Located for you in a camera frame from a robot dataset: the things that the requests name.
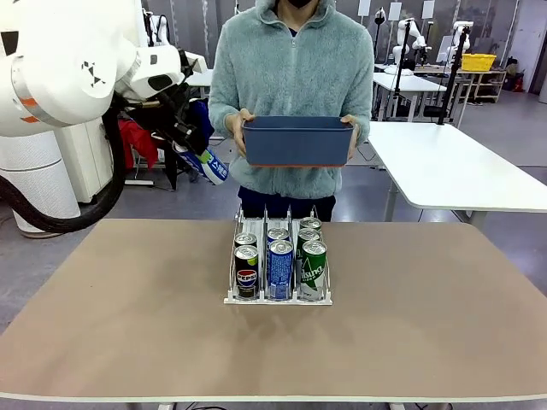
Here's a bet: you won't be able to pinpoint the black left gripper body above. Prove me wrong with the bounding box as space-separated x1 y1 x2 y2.
156 84 193 130

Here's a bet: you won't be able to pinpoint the blue Pocari Sweat can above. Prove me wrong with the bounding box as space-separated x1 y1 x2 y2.
266 227 291 245
268 239 295 299
173 143 231 186

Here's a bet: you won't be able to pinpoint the dark blue plastic bin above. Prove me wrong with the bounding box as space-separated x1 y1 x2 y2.
241 115 356 168

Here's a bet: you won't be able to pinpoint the person's left forearm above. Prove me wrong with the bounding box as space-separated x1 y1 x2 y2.
356 102 375 149

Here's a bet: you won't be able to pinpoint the person's right forearm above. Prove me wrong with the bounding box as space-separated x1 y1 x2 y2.
208 100 241 143

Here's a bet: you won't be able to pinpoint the white can dispenser rack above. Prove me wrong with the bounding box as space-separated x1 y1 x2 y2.
223 203 333 307

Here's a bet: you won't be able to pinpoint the person's right hand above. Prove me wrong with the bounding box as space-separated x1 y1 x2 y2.
232 108 257 157

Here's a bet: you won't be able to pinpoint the person's left hand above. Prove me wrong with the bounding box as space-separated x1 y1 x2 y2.
340 114 362 163

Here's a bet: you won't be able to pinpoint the blue garment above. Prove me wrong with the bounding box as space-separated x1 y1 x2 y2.
189 99 215 143

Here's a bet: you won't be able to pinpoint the red jacket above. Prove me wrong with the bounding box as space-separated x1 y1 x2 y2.
116 118 160 170

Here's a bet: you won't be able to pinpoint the dark blue trousers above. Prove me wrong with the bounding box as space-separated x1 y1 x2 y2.
237 185 338 223

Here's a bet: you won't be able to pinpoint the white desk cabinet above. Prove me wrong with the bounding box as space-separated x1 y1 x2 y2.
54 118 115 204

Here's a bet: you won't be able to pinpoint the person in teal fleece jacket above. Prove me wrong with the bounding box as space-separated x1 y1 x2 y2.
208 0 375 223

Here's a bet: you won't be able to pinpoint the white air purifier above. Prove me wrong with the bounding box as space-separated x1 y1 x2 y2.
0 123 82 239

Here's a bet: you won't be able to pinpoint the large white side table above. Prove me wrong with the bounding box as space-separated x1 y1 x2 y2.
367 121 547 234

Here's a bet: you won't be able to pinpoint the yellow plastic crate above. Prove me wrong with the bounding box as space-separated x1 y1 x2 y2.
461 53 498 72

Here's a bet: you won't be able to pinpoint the wooden shelf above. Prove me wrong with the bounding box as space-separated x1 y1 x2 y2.
463 69 509 104

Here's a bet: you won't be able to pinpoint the white desk frame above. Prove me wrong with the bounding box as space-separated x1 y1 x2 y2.
122 144 156 187

